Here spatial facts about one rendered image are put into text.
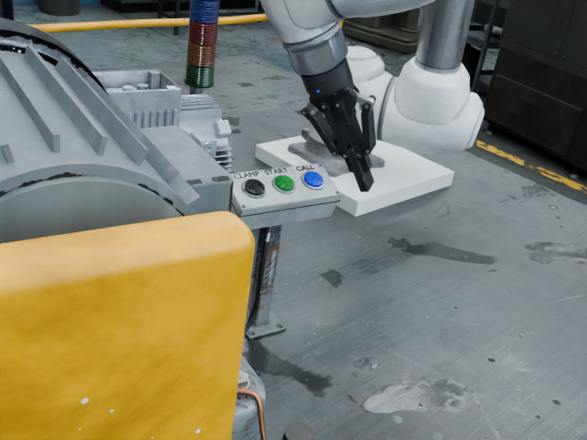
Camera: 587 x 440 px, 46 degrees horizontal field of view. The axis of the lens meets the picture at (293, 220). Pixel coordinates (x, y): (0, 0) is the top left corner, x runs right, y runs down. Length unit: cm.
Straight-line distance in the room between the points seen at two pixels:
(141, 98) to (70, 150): 75
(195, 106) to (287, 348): 42
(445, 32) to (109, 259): 130
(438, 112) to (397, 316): 52
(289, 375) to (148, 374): 76
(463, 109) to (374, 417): 79
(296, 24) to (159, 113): 26
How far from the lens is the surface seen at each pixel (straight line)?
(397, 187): 164
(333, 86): 107
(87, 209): 34
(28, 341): 29
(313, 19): 100
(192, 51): 149
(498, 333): 128
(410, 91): 157
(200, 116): 116
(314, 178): 104
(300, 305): 122
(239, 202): 97
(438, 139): 159
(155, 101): 111
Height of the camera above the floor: 150
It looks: 28 degrees down
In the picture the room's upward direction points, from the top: 9 degrees clockwise
